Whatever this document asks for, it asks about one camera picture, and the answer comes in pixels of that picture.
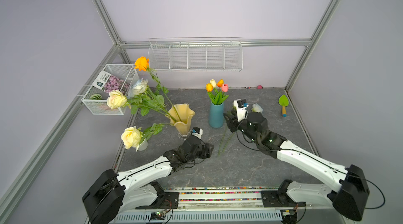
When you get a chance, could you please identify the yellow wavy glass vase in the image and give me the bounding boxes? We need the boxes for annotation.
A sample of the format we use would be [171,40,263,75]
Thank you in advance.
[166,103,195,139]

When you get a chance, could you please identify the teal cylinder vase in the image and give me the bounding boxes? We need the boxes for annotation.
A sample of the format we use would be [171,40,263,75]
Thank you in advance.
[208,103,224,128]

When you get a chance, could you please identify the pink tulip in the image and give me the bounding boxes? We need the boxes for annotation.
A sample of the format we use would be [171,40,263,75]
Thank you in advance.
[221,84,229,93]

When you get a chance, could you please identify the orange yellow tulip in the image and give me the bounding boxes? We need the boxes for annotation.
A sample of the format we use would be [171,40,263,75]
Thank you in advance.
[216,80,224,87]

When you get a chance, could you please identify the small orange tulip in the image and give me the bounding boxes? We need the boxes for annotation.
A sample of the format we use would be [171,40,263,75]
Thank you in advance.
[206,83,214,92]

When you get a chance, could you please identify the cream white tulip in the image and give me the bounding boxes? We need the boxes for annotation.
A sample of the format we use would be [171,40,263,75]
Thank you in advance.
[210,79,217,88]

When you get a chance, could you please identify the cream yellow rose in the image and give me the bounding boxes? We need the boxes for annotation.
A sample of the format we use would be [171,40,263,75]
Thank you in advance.
[121,123,171,151]
[107,89,178,123]

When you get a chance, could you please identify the white blue rose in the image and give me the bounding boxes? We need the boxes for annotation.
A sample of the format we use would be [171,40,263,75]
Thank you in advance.
[127,79,176,122]

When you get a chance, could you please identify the orange ranunculus flower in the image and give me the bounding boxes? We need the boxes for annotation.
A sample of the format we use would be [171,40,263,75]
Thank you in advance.
[134,57,182,122]

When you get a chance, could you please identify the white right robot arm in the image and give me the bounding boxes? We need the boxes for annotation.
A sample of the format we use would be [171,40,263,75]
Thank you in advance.
[224,112,370,221]

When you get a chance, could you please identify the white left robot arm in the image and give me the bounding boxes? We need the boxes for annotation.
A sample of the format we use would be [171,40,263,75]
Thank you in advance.
[82,135,214,224]

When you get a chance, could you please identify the seed packet purple flowers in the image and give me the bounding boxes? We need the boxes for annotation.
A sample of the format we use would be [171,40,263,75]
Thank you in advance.
[92,71,130,95]

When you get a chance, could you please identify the green garden trowel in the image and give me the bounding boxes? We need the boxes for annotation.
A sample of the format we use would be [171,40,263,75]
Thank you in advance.
[278,95,289,117]

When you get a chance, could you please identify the white pot green succulent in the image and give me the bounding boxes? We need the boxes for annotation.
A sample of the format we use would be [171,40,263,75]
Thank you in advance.
[136,140,148,151]

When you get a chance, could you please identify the green striped ball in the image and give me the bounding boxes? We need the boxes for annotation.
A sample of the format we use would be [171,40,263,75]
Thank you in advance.
[89,94,103,100]

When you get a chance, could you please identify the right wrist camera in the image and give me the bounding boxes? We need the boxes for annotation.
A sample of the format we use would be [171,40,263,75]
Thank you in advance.
[233,99,248,122]

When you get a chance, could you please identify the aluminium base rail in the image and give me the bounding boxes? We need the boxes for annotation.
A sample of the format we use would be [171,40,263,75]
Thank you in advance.
[84,186,353,224]

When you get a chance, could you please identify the long white wire basket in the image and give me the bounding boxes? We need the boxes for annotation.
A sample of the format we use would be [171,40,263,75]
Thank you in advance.
[148,39,243,71]

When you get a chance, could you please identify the square white wire basket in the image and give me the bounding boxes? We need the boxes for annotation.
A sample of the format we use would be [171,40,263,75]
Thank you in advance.
[81,64,139,115]

